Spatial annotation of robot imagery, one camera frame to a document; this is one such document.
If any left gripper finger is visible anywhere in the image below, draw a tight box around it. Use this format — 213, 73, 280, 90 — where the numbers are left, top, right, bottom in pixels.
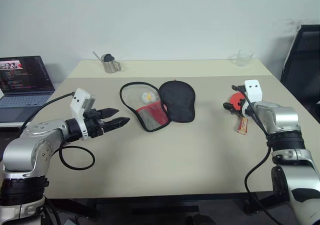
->
99, 107, 120, 119
104, 117, 131, 134

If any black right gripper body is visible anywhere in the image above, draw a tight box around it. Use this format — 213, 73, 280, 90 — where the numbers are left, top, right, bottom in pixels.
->
237, 97, 252, 117

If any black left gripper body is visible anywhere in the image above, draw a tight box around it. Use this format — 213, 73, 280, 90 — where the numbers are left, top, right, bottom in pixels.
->
83, 108, 107, 139

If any red table tennis paddle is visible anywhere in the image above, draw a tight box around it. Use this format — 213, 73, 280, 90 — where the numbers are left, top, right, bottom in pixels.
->
227, 92, 249, 136

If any white plush charm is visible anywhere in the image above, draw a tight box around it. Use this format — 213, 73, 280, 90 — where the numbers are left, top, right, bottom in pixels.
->
140, 91, 154, 104

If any black mesh paddle case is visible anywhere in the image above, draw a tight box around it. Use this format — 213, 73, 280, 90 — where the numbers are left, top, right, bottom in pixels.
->
119, 79, 197, 133

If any stainless steel cup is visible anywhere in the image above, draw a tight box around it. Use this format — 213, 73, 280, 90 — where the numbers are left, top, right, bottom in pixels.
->
100, 54, 124, 74

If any clear plastic cup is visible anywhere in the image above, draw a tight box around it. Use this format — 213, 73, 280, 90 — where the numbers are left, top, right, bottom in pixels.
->
231, 49, 255, 68

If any black office chair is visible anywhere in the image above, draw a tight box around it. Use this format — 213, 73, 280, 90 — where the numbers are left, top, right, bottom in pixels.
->
279, 24, 320, 126

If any open grey laptop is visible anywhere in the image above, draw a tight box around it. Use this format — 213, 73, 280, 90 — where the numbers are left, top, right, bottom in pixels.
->
0, 55, 56, 124

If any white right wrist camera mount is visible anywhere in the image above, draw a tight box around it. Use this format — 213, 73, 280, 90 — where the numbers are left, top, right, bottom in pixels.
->
243, 79, 263, 103

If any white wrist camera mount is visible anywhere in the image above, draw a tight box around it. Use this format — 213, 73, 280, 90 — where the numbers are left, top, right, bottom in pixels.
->
243, 79, 263, 103
69, 88, 97, 141

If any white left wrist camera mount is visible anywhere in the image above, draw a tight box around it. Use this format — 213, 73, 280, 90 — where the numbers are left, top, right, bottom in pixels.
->
69, 88, 97, 141

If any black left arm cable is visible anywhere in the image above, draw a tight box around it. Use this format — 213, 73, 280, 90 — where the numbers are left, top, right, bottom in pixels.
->
23, 91, 96, 171

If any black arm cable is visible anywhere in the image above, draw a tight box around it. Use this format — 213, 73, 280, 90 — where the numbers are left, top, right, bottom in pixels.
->
231, 84, 278, 225
23, 91, 96, 171

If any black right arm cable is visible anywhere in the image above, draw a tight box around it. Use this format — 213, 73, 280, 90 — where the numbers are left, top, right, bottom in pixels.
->
231, 84, 278, 225

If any black table frame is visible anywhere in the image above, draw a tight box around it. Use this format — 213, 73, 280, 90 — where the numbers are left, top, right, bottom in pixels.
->
43, 191, 283, 225

